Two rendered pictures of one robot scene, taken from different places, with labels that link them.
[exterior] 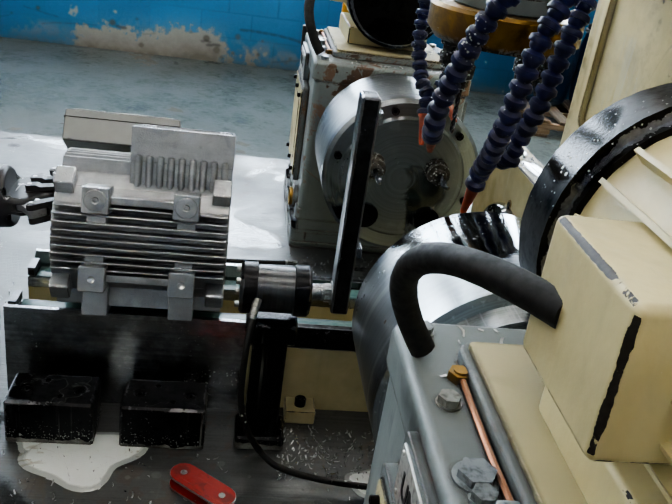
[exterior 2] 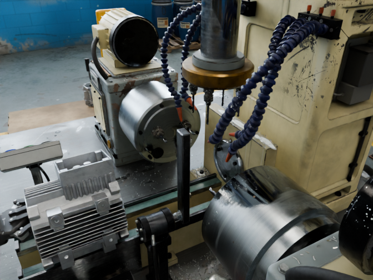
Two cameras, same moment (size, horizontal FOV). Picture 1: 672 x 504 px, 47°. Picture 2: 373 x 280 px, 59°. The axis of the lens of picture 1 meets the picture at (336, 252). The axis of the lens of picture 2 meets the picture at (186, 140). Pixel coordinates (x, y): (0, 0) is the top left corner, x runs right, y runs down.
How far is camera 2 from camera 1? 0.32 m
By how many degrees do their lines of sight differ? 18
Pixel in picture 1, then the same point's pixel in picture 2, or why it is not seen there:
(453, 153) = (189, 115)
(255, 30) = (23, 34)
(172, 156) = (84, 179)
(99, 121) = (17, 155)
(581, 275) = not seen: outside the picture
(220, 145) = (105, 165)
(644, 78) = not seen: hidden behind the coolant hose
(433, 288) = (254, 224)
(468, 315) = (278, 236)
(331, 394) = (180, 245)
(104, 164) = (49, 195)
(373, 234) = (162, 159)
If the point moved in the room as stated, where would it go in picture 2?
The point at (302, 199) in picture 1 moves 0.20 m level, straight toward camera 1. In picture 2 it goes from (117, 145) to (129, 174)
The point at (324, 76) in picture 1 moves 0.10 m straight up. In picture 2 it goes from (113, 90) to (110, 63)
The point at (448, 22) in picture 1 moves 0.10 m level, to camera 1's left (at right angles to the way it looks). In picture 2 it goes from (199, 80) to (157, 85)
